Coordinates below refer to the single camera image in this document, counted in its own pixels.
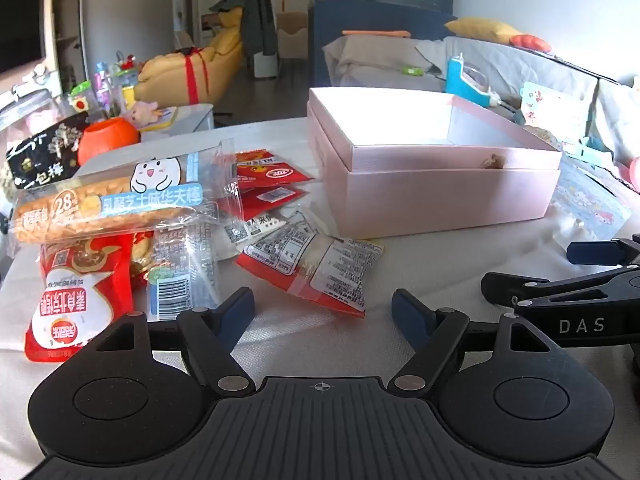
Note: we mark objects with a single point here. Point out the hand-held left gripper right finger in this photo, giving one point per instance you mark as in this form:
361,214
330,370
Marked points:
409,317

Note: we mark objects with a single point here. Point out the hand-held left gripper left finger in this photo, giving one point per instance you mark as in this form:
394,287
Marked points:
236,317

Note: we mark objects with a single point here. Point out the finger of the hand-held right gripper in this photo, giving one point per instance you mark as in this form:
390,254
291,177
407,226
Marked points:
510,285
595,253

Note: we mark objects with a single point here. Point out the clear barcode snack packet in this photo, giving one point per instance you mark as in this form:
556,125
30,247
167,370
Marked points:
180,280

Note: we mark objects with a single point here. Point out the white clear snack packet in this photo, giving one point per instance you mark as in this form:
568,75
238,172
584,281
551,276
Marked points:
235,232

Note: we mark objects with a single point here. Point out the red packet with white label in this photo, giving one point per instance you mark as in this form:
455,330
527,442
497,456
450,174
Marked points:
320,270

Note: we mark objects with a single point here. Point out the pink cardboard box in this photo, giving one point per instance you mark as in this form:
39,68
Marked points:
440,195

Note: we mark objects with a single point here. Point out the small red spicy strip packet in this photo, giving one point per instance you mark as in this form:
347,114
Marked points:
270,199
272,170

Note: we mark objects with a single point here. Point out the large red snack packet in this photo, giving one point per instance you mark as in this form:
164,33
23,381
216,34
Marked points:
70,305

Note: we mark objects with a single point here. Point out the long waffle bread packet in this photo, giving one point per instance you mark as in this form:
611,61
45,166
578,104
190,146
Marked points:
115,200

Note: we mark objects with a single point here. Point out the pink round toy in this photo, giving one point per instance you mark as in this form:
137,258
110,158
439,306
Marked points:
635,175

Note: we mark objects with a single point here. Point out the teal toy box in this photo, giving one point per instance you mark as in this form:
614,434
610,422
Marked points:
462,82

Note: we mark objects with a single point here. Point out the yellow picture book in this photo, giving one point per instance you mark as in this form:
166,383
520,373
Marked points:
167,117

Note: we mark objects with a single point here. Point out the orange carrot plush toy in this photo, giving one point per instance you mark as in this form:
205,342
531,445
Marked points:
532,42

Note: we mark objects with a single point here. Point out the orange pumpkin bucket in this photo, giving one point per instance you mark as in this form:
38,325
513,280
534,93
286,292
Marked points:
107,137

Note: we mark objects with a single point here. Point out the pink plush toy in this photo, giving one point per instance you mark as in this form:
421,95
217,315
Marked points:
144,112

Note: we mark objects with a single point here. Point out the small green toy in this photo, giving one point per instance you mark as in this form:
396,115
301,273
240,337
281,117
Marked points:
412,70

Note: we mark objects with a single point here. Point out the black printed snack bag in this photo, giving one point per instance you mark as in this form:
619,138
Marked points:
47,155

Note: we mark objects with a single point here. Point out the yellow cushion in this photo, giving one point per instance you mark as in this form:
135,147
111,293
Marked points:
482,30

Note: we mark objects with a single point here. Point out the yellow armchair with red ribbon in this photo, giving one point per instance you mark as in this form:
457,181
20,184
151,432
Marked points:
175,72

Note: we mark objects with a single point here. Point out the white trash bin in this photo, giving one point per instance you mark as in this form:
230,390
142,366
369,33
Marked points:
264,66

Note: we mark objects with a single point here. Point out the colourful toy bottles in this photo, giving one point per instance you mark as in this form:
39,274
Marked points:
117,80

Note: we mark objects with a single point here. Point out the long orange stick toy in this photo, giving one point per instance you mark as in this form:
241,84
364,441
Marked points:
375,33

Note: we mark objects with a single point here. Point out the beige chair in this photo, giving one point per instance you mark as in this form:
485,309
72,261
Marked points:
292,35

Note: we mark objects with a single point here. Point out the dark blue cabinet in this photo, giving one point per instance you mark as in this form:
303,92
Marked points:
330,25

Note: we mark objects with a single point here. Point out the dark coat on rack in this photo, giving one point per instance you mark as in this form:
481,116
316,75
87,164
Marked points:
257,15

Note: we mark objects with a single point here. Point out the black television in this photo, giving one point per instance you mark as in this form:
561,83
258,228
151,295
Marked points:
20,10

